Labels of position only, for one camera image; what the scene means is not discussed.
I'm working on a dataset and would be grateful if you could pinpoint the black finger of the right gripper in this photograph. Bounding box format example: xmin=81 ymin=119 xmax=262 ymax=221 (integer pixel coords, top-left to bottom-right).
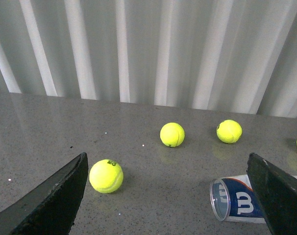
xmin=0 ymin=152 xmax=88 ymax=235
xmin=247 ymin=153 xmax=297 ymax=235

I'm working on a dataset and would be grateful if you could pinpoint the yellow tennis ball dark logo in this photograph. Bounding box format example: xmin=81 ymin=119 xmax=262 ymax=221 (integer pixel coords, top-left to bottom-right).
xmin=160 ymin=122 xmax=185 ymax=147

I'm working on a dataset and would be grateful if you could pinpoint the yellow tennis ball far left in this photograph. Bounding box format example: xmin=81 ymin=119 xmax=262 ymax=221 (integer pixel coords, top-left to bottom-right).
xmin=89 ymin=159 xmax=124 ymax=193

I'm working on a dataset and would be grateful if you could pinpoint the clear Wilson tennis ball can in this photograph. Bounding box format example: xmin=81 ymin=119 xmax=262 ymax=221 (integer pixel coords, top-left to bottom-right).
xmin=209 ymin=174 xmax=297 ymax=224

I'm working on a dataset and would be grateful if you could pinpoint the plain yellow tennis ball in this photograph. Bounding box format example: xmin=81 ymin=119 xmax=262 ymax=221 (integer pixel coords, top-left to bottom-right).
xmin=216 ymin=119 xmax=242 ymax=144

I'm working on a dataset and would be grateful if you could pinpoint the white pleated curtain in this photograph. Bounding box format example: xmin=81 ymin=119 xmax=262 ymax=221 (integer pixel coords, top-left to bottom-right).
xmin=0 ymin=0 xmax=297 ymax=118

